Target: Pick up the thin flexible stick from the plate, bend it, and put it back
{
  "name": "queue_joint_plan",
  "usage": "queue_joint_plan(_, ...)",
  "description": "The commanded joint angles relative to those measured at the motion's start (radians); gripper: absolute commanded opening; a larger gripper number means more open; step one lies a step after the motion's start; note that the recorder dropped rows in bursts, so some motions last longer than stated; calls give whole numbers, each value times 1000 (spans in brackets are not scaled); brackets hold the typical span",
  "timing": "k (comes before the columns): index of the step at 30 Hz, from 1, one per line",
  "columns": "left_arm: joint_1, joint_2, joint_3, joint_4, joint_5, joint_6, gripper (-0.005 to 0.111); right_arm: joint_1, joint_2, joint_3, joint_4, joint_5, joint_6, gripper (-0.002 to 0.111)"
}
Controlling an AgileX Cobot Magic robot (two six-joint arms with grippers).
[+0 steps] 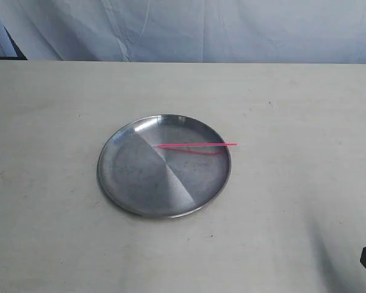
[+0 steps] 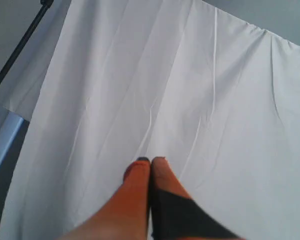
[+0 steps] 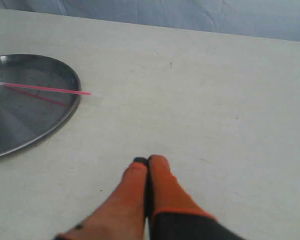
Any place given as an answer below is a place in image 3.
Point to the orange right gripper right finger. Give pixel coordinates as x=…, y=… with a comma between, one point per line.
x=175, y=215

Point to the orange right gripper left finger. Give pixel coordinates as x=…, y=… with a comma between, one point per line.
x=122, y=215

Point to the pink flexible stick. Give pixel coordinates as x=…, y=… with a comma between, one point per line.
x=49, y=89

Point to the round metal plate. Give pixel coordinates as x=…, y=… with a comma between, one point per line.
x=29, y=115

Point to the blue backdrop cloth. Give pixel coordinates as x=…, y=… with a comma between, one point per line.
x=275, y=19

